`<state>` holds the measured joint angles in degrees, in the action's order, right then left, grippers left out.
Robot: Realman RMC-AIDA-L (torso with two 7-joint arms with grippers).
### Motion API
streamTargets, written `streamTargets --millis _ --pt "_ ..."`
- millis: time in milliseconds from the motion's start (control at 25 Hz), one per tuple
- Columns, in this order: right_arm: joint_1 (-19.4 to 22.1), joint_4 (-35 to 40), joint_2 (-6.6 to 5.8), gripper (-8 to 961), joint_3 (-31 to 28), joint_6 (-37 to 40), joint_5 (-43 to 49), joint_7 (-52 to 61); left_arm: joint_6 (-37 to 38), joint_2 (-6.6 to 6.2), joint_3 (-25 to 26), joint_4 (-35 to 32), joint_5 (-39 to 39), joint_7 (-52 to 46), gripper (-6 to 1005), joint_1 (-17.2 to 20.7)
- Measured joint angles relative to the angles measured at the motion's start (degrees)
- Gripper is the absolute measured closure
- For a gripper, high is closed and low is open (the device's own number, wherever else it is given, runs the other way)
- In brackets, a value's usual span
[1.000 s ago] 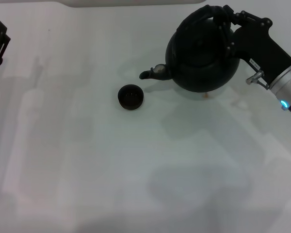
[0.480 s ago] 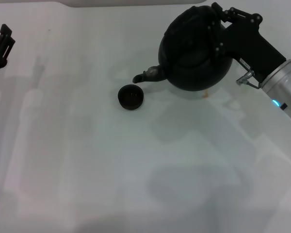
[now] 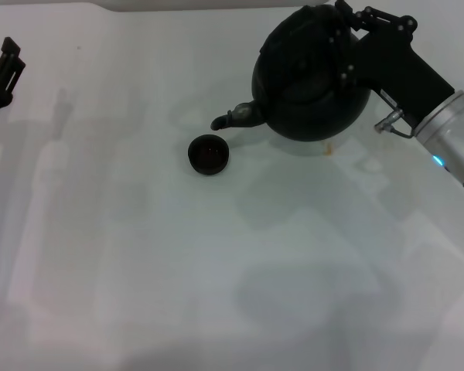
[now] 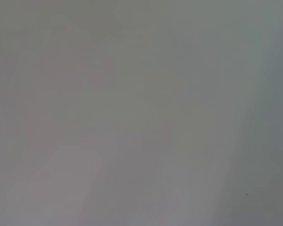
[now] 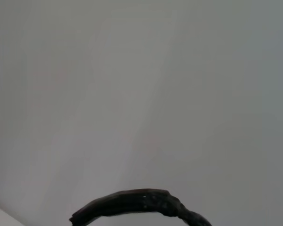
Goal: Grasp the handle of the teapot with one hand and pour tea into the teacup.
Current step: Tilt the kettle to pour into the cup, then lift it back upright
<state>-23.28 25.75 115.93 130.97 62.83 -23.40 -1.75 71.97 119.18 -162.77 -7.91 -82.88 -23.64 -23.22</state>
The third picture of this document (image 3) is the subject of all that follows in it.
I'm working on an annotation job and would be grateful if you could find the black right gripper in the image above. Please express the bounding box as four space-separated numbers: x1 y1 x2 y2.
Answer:
328 0 456 128

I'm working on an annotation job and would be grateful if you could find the black round teapot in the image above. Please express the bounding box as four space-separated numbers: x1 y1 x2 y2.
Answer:
210 3 373 144

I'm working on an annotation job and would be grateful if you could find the small dark teacup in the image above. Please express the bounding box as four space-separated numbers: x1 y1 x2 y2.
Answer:
187 133 231 175

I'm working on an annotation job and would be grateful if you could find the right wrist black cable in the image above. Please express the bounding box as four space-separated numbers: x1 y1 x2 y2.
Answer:
374 108 415 140

